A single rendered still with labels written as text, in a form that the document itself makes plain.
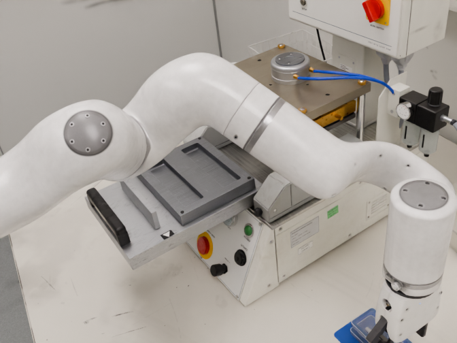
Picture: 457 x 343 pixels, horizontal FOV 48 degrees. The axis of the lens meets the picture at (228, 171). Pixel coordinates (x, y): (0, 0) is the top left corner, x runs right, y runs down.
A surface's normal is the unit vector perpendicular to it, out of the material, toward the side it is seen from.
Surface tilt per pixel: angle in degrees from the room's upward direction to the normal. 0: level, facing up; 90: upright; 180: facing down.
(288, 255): 90
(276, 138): 59
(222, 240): 65
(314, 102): 0
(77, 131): 44
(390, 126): 90
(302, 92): 0
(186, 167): 0
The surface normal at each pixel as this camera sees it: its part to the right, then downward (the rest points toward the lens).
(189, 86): -0.13, 0.00
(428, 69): -0.88, 0.36
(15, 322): -0.11, -0.79
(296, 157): -0.19, 0.21
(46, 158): -0.56, 0.25
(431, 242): 0.04, 0.60
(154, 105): -0.66, 0.39
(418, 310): 0.54, 0.47
